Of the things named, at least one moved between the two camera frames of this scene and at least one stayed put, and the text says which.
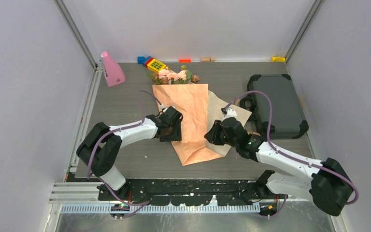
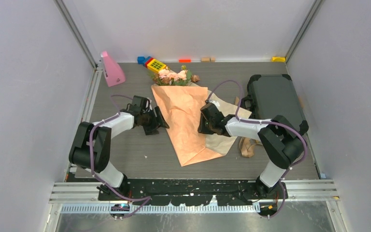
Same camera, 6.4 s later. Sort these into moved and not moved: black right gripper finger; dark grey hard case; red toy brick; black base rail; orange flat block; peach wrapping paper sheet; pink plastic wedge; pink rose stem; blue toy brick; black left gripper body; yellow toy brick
Moved: black left gripper body; pink rose stem; black right gripper finger
Not moved: black base rail; dark grey hard case; yellow toy brick; orange flat block; pink plastic wedge; red toy brick; peach wrapping paper sheet; blue toy brick
